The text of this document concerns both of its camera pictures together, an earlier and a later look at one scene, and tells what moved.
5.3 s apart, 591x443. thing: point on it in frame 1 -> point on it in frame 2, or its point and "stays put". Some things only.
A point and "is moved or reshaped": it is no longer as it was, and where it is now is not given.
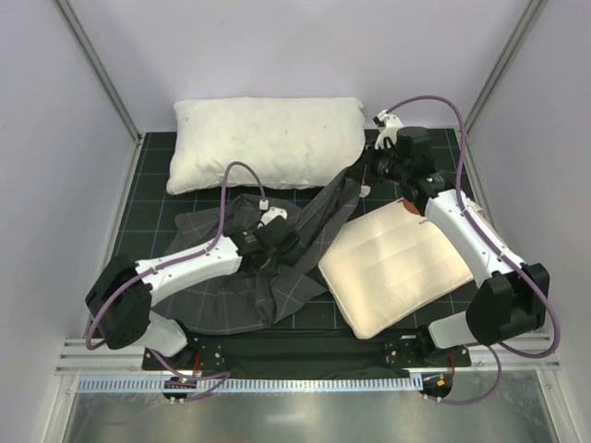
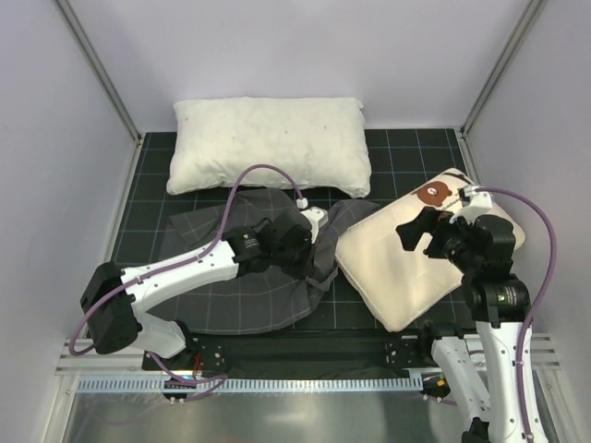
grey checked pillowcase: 245,300 is moved or reshaped
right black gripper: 369,162 -> 437,235
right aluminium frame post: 533,11 stays put
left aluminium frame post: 90,50 stays put
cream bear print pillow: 387,264 is moved or reshaped
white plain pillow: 290,141 stays put
